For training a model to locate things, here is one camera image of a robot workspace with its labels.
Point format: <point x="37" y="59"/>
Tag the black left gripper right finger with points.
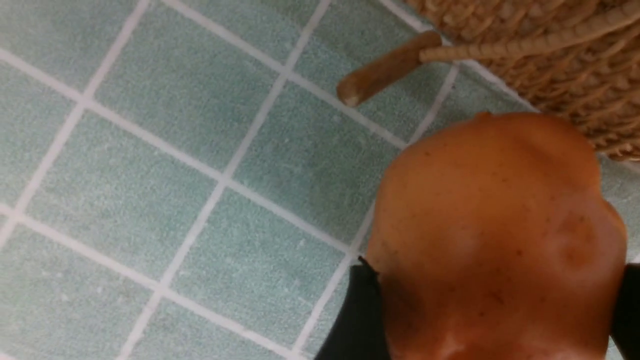
<point x="625" y="329"/>

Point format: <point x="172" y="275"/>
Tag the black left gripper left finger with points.
<point x="358" y="333"/>

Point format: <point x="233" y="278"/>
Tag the orange-brown potato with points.
<point x="492" y="240"/>

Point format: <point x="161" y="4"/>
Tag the green checkered tablecloth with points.
<point x="179" y="180"/>

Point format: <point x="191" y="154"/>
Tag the woven wicker basket green lining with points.
<point x="577" y="59"/>

